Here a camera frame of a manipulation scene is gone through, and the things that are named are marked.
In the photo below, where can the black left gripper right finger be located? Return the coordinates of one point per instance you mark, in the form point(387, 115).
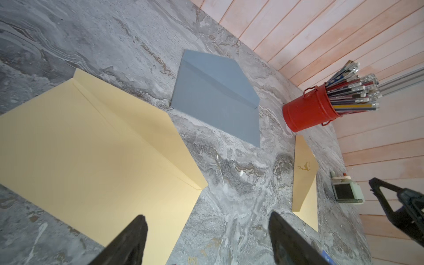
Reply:
point(290, 248)

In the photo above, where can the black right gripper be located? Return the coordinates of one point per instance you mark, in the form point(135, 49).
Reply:
point(409, 217)

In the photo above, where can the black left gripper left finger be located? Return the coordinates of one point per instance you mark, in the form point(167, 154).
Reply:
point(128, 247)

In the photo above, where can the yellow envelope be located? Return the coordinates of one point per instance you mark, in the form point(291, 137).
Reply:
point(96, 157)
point(305, 199)

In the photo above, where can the grey paper envelope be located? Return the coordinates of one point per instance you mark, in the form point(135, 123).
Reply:
point(215, 90)

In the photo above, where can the bunch of pencils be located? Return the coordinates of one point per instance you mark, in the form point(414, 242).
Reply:
point(349, 93)

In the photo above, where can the red pencil cup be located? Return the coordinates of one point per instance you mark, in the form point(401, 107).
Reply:
point(310, 109)

